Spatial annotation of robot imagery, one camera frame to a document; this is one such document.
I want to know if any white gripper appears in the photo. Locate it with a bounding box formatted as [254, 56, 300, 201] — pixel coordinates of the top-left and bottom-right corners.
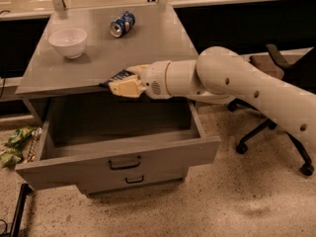
[109, 60, 171, 99]

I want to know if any dark blue rxbar wrapper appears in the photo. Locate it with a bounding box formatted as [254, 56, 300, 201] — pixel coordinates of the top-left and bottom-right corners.
[99, 69, 132, 90]

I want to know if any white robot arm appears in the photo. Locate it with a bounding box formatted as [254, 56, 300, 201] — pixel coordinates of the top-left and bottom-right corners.
[107, 46, 316, 150]

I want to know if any grey drawer cabinet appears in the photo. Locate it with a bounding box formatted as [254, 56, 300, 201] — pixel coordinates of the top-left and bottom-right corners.
[14, 2, 222, 198]

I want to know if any open grey top drawer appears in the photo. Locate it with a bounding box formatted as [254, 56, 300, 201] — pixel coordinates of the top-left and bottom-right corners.
[16, 91, 220, 196]

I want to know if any blue soda can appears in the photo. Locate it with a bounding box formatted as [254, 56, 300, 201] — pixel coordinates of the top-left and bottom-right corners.
[110, 11, 135, 38]

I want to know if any white ceramic bowl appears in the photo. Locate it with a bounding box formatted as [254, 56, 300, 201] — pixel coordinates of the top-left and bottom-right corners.
[48, 28, 88, 58]

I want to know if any green chip bag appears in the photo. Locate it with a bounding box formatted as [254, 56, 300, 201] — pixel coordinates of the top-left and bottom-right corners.
[0, 126, 36, 168]

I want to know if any black metal stand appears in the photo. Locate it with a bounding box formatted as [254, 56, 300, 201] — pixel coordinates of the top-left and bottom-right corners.
[0, 184, 33, 237]

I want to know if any black office chair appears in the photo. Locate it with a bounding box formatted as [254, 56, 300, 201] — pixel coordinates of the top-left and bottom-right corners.
[226, 42, 316, 178]

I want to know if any black top drawer handle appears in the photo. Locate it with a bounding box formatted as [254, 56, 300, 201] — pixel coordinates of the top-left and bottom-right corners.
[108, 156, 141, 171]

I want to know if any black drawer handle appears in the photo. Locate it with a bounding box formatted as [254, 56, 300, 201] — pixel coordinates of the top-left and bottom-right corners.
[125, 175, 144, 185]
[108, 156, 141, 171]

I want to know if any black lower drawer handle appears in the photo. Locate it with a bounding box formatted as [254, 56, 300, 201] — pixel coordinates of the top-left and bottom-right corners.
[125, 175, 144, 185]

